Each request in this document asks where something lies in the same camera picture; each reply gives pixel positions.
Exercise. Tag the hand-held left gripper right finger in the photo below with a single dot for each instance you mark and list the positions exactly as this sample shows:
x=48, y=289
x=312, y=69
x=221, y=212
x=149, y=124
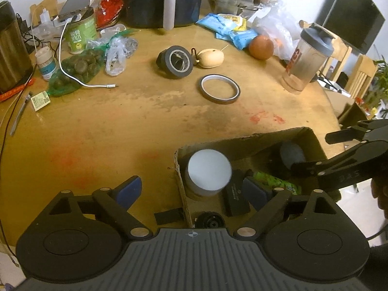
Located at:
x=256, y=193

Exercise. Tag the cardboard box on floor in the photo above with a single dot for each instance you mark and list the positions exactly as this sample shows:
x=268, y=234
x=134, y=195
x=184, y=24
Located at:
x=342, y=103

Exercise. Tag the brown cardboard box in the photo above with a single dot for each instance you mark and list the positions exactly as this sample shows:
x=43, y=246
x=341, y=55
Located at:
x=236, y=148

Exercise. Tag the clear bag of seeds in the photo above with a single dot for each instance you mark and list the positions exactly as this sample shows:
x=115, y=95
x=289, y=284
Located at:
x=116, y=57

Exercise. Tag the black flat screen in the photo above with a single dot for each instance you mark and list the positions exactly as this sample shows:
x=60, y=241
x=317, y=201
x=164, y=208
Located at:
x=351, y=12

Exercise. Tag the orange fruit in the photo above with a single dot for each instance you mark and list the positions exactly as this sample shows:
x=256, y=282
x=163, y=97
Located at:
x=261, y=48

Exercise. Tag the white plug adapter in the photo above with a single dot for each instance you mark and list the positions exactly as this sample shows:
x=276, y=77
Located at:
x=45, y=15

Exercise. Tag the black round knob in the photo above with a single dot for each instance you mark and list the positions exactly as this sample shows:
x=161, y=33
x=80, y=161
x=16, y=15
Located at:
x=209, y=219

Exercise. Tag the yellow snack packet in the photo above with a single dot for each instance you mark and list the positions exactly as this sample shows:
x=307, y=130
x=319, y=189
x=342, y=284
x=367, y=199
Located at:
x=235, y=21

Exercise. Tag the amber tape roll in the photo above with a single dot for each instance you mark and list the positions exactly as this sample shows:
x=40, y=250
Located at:
x=233, y=95

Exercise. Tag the black puck with grey face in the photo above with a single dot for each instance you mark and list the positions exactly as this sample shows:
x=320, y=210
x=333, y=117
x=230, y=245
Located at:
x=292, y=154

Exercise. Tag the grey power bank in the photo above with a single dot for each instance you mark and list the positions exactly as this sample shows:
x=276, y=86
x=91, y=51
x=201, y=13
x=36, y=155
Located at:
x=74, y=6

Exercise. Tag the white pill bottle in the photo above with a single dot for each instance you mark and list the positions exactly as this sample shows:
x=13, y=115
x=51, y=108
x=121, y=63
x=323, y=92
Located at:
x=45, y=65

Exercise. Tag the blue snack packet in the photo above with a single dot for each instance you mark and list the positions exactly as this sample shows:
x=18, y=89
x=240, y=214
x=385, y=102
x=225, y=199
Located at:
x=241, y=38
x=213, y=24

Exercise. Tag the person's right hand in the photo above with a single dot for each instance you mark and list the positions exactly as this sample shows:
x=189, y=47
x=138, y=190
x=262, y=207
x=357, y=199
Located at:
x=381, y=197

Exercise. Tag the steel electric kettle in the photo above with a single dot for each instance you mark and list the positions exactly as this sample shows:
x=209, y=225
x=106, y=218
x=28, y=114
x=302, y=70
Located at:
x=13, y=54

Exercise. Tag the black tape roll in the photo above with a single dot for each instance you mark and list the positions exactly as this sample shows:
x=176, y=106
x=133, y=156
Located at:
x=165, y=62

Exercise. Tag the large clear plastic bag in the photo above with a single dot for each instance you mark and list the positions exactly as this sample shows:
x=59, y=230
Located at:
x=279, y=27

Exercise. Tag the silver foil roll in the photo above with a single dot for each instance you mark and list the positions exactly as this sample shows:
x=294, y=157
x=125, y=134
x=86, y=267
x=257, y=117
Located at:
x=251, y=0

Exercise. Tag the clear shaker bottle grey lid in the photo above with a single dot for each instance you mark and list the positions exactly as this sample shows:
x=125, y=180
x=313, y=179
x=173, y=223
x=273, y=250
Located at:
x=300, y=63

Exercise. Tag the white-topped round tin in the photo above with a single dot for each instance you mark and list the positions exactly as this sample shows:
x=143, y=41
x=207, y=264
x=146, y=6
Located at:
x=209, y=169

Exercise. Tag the green net bag of chestnuts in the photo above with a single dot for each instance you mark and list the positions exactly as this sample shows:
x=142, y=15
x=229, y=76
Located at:
x=75, y=69

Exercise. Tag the black velcro strip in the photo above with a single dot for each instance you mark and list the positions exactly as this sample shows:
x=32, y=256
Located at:
x=168, y=216

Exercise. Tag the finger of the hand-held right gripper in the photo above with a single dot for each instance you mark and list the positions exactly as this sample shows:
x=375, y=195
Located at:
x=306, y=169
x=345, y=135

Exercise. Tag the grey metal pen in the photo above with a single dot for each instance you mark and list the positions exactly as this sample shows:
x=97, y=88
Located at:
x=19, y=115

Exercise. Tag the green paper tub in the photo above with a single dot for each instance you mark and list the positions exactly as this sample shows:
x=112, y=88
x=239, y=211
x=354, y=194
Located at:
x=81, y=35

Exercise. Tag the red snack bag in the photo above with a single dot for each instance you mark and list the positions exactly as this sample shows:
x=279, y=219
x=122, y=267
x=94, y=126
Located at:
x=110, y=4

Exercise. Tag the green potted plant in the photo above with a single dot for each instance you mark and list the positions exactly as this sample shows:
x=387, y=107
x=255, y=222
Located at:
x=379, y=88

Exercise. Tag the dark blue air fryer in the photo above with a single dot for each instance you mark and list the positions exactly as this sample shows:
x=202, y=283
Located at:
x=151, y=3

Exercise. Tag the small black case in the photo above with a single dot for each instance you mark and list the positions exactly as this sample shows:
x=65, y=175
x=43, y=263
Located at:
x=235, y=197

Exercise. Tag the small green-labelled packet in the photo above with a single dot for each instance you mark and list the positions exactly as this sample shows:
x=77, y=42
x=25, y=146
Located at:
x=40, y=101

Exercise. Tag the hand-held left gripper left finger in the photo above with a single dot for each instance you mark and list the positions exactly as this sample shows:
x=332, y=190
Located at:
x=131, y=191

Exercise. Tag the green stick packet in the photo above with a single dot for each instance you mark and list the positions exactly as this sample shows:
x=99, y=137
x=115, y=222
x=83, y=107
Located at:
x=279, y=183

